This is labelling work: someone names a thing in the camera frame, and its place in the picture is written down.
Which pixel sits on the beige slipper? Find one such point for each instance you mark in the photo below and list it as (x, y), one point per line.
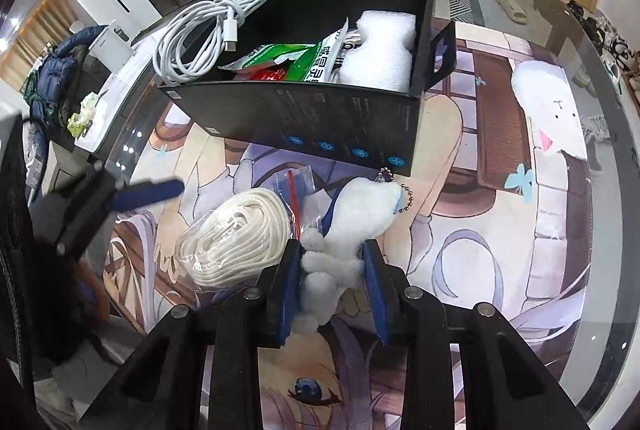
(515, 9)

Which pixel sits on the blue puffer jacket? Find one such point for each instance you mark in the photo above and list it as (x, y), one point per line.
(55, 69)

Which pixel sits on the person's left hand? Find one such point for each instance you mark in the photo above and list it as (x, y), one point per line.
(96, 295)

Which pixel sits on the black cardboard box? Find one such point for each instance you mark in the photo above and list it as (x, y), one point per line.
(325, 119)

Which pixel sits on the printed desk mat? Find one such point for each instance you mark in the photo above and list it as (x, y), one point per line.
(490, 149)

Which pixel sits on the green white bag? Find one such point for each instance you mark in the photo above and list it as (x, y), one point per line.
(82, 117)

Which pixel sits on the white plush toy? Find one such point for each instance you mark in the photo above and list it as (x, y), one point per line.
(350, 220)

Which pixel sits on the white foam piece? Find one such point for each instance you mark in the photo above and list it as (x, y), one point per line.
(380, 54)

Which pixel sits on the red white packet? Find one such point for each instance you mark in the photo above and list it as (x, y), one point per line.
(265, 75)

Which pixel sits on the pile of loose shoes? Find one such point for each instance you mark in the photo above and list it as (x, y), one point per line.
(617, 49)

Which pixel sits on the marble top coffee table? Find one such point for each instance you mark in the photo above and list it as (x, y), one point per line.
(125, 84)

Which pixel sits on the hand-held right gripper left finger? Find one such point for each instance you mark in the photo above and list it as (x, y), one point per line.
(287, 295)

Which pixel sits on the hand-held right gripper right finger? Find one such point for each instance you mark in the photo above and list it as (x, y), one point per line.
(378, 295)

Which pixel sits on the green white packet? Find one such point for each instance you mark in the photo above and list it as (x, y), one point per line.
(300, 59)

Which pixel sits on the glass table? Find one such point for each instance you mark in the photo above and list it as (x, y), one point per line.
(611, 260)

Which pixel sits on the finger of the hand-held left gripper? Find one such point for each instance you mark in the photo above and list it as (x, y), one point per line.
(145, 195)

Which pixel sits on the white electric kettle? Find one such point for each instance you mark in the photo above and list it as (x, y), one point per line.
(107, 44)

